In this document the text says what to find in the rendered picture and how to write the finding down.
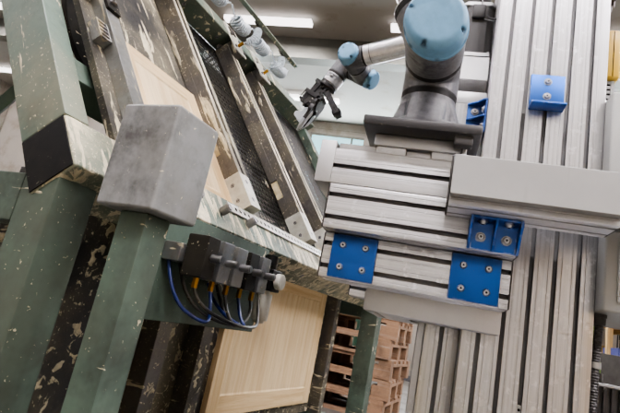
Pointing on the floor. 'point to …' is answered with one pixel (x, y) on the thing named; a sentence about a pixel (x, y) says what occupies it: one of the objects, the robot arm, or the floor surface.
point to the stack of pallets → (386, 381)
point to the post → (116, 314)
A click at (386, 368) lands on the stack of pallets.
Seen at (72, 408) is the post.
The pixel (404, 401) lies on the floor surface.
